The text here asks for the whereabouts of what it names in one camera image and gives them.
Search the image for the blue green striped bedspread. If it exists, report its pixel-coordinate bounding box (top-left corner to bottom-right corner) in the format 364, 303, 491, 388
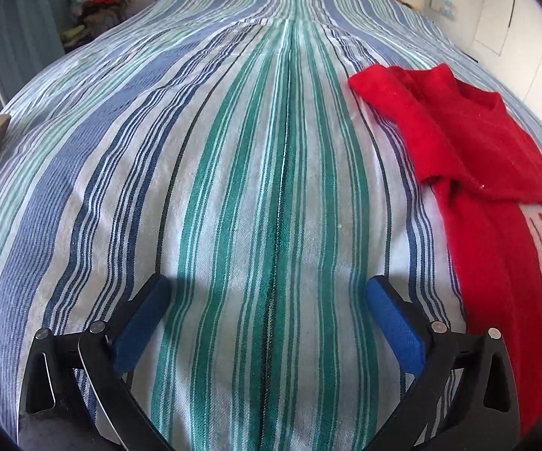
0, 0, 542, 450

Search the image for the white wardrobe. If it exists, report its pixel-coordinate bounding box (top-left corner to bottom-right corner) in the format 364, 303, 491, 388
471, 0, 542, 121

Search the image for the teal curtain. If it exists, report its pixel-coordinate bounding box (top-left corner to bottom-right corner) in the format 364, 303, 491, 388
0, 0, 73, 112

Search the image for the pile of clothes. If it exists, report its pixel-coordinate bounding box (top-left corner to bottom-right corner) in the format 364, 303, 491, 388
59, 0, 131, 53

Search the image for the wall socket panel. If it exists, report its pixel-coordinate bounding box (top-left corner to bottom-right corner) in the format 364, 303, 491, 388
429, 0, 456, 20

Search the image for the red sweater with white rabbit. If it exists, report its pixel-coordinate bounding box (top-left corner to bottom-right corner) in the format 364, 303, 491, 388
349, 64, 542, 432

